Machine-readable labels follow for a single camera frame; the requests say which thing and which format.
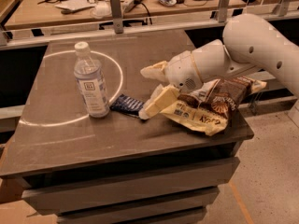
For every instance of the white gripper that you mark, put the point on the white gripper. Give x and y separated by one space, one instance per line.
180 69

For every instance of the blue rxbar blueberry bar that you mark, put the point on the blue rxbar blueberry bar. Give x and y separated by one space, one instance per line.
127 105

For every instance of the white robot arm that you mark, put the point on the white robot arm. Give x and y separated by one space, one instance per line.
248 43

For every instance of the clear plastic water bottle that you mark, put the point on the clear plastic water bottle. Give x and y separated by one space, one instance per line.
91 82

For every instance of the brown yellow chip bag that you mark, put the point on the brown yellow chip bag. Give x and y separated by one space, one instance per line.
209 109

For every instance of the grey drawer cabinet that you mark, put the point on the grey drawer cabinet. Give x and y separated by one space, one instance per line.
114 170

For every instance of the white paper sheets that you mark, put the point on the white paper sheets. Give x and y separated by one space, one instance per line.
75 4

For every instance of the wooden background desk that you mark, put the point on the wooden background desk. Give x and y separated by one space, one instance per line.
30 14

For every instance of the metal frame rail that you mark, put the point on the metal frame rail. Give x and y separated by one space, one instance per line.
110 21

